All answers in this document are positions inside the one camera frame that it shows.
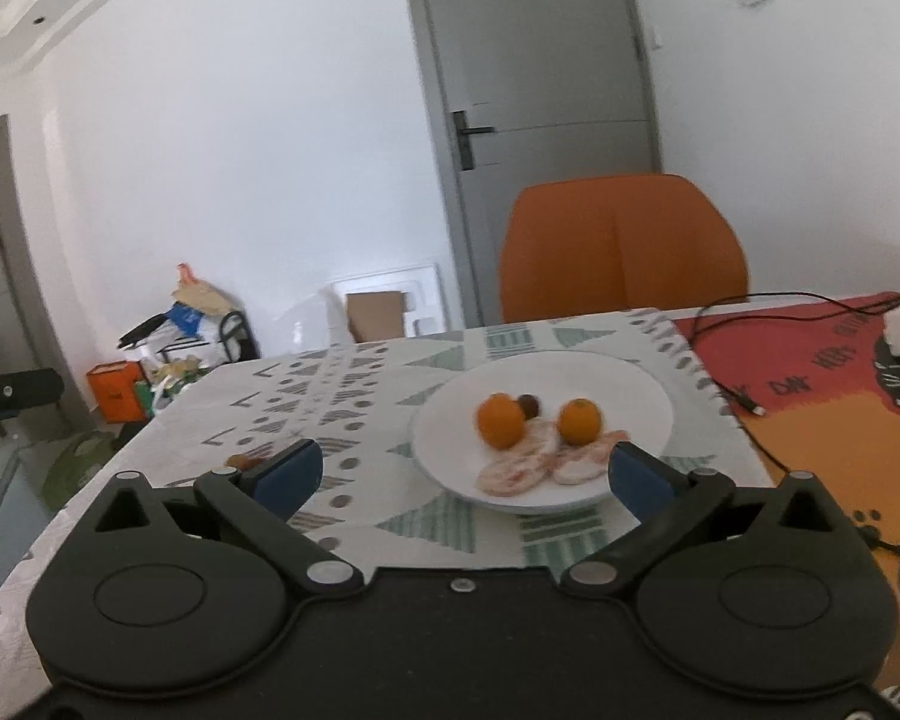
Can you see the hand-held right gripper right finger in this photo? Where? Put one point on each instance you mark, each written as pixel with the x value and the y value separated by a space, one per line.
pixel 636 478

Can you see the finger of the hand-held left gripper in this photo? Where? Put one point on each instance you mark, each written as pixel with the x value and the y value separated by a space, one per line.
pixel 22 392

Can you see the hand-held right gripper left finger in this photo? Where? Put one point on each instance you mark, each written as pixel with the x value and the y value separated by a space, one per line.
pixel 292 476

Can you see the small peeled citrus piece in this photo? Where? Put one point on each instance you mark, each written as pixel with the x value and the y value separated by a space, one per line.
pixel 579 465

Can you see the orange with stem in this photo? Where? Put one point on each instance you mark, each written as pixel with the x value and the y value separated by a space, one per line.
pixel 579 421

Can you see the large peeled citrus piece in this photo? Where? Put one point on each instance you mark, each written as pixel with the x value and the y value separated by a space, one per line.
pixel 511 474

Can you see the large orange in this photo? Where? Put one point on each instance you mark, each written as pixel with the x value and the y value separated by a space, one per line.
pixel 500 421

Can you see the white plate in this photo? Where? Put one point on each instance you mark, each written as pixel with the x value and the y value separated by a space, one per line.
pixel 457 420

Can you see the white patterned tablecloth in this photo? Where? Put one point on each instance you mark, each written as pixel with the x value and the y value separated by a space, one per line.
pixel 330 405

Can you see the orange box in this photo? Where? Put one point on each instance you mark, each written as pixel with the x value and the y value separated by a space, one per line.
pixel 116 394

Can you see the green camouflage bag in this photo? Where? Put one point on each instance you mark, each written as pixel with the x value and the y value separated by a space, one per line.
pixel 82 465

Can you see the green box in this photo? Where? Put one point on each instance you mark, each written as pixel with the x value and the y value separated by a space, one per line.
pixel 144 397

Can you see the black folded umbrella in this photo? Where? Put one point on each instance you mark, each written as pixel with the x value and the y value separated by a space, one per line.
pixel 142 330

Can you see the black metal rack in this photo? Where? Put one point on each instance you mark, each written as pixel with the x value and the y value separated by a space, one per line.
pixel 236 337

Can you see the cardboard box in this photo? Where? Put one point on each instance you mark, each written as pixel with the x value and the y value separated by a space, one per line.
pixel 375 317

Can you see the white and blue bag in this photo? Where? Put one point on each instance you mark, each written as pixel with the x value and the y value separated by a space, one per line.
pixel 187 319

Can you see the orange printed table mat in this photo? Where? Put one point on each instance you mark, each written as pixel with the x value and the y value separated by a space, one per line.
pixel 817 405

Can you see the yellow paper bag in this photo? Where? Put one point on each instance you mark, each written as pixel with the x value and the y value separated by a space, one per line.
pixel 199 296

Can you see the white foam board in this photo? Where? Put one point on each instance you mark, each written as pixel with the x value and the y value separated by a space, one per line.
pixel 424 300

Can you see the orange chair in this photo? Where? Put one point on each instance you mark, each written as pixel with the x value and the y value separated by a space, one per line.
pixel 622 247

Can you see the grey door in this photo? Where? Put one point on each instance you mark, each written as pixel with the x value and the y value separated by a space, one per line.
pixel 532 105

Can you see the grey door frame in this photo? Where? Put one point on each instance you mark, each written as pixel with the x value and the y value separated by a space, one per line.
pixel 4 240

